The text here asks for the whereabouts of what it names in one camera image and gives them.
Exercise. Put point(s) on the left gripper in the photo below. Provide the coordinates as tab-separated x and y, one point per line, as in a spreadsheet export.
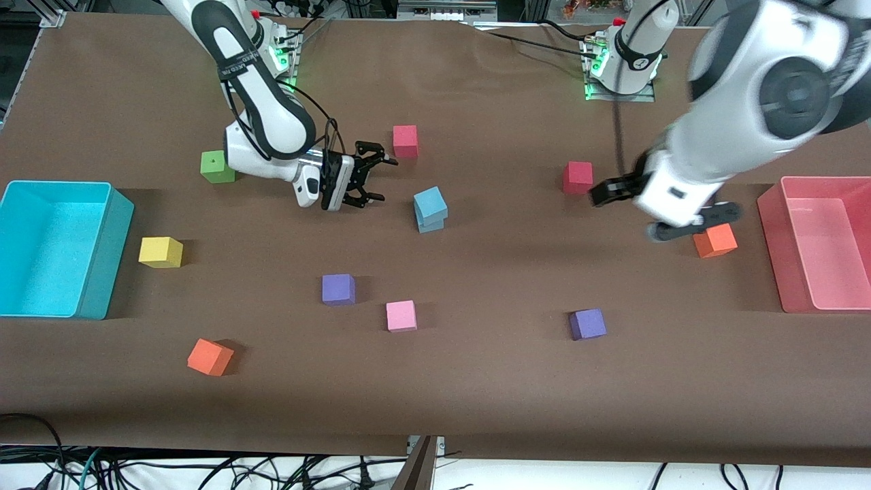
614	188

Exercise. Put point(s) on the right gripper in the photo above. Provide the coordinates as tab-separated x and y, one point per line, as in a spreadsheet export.
360	176

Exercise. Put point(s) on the light blue foam cube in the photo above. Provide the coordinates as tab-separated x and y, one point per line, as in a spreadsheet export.
430	203
432	227

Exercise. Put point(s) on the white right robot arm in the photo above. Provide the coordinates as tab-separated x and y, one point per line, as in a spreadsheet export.
272	129

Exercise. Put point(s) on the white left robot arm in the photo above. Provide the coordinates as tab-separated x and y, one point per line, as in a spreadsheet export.
782	88

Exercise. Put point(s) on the red foam cube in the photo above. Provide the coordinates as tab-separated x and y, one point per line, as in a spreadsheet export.
405	141
578	177

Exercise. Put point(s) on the orange foam cube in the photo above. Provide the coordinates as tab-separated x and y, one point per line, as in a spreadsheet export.
716	243
209	357

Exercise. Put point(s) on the purple foam cube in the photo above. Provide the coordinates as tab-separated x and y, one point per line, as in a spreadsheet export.
587	324
338	289

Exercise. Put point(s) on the pink foam cube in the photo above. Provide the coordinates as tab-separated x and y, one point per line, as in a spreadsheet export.
401	316

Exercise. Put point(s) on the green foam cube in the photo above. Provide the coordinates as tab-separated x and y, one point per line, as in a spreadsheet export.
212	169

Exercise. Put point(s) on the pink plastic bin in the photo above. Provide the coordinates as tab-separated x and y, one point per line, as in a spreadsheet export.
816	252

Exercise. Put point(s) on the yellow foam cube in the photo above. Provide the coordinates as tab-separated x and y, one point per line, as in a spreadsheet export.
160	252

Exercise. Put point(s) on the matte table cover sheet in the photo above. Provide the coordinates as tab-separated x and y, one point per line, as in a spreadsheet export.
476	395

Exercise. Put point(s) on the cyan plastic bin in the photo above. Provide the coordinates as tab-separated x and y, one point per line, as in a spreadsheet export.
47	252

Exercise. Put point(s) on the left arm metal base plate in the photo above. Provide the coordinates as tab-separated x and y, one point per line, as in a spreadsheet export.
650	92

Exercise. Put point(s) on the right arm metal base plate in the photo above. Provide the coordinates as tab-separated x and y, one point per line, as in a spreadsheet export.
291	76

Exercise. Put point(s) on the aluminium frame rail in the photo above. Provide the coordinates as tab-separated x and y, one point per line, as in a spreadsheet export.
446	7

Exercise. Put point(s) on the silver table edge bracket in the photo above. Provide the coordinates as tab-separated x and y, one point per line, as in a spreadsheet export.
439	444

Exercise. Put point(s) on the dark metal post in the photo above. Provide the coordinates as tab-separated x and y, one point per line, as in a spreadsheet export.
416	469

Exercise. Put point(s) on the silver corner bracket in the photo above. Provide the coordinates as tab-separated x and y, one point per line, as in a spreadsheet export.
53	19

